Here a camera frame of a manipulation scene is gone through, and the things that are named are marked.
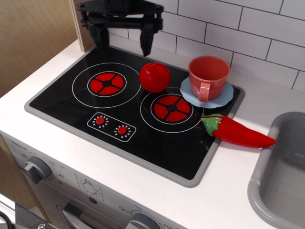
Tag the pink toy cup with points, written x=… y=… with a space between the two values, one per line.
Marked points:
x=208 y=76

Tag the grey temperature knob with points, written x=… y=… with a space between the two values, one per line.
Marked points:
x=140 y=221

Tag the light blue toy plate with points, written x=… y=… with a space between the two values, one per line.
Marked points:
x=223 y=99

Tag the grey oven door handle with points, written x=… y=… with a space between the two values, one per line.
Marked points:
x=72 y=214

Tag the grey toy sink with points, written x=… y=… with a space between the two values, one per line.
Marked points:
x=276 y=190

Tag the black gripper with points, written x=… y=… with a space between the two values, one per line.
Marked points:
x=99 y=15

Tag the red toy apple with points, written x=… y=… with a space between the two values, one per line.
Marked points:
x=154 y=77

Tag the red toy chili pepper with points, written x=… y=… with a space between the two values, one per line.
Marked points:
x=228 y=130

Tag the white toy oven front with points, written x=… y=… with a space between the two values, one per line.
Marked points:
x=99 y=206

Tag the wooden side panel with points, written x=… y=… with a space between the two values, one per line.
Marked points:
x=31 y=33

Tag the black toy stovetop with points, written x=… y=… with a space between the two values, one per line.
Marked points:
x=100 y=99

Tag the grey timer knob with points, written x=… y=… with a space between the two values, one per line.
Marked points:
x=37 y=170

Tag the black device with cable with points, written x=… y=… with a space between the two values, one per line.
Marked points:
x=21 y=218

